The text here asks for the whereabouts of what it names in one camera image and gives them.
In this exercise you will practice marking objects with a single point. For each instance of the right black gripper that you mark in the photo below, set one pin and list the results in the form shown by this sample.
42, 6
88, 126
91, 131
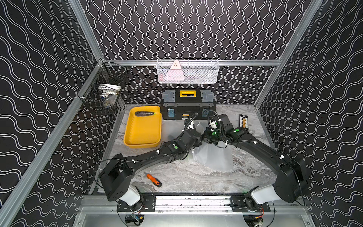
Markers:
205, 135

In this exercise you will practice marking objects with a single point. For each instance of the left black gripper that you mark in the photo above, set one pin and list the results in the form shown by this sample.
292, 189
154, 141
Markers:
195, 136

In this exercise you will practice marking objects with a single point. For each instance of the clear plastic bag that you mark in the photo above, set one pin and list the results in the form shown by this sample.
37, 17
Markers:
199, 126
234, 165

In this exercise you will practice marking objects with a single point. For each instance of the yellow plastic tray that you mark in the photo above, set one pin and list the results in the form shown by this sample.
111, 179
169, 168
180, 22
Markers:
143, 131

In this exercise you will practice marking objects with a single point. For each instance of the clear zip-top bag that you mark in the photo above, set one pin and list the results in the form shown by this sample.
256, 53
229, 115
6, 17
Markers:
171, 130

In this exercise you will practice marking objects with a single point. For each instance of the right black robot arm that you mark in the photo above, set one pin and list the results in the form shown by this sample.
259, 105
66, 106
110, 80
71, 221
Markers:
291, 181

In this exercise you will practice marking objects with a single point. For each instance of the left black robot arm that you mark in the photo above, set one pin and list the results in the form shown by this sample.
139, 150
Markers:
118, 173

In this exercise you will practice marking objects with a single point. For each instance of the black phone with orange screen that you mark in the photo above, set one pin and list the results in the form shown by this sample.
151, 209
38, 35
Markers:
243, 121

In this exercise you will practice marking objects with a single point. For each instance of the black yellow toolbox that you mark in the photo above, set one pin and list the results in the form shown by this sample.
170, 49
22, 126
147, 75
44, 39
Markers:
179, 104

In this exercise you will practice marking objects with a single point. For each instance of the pink triangular card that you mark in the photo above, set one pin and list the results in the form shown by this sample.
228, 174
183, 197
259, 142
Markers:
175, 73

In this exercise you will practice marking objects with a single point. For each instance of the white tape roll in basket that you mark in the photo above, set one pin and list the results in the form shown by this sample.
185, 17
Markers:
108, 89

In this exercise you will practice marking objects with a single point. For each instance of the orange handled screwdriver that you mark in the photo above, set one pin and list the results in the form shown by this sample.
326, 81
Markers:
156, 182

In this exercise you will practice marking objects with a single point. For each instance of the white wire wall basket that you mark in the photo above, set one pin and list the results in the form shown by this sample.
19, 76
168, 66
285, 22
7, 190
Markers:
196, 71

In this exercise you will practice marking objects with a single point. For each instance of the black wire corner basket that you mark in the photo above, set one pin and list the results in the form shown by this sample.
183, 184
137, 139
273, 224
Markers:
109, 73

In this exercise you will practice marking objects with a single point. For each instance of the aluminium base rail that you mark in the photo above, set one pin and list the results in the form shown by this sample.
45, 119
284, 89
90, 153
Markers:
158, 204

